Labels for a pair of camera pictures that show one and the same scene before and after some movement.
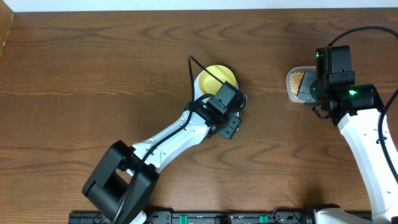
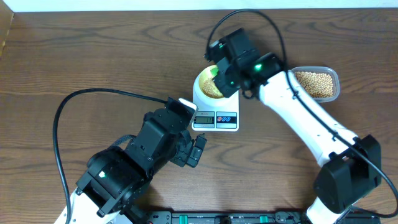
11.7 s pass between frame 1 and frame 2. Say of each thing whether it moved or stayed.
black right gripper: moved
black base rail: stayed
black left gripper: moved
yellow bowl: stayed
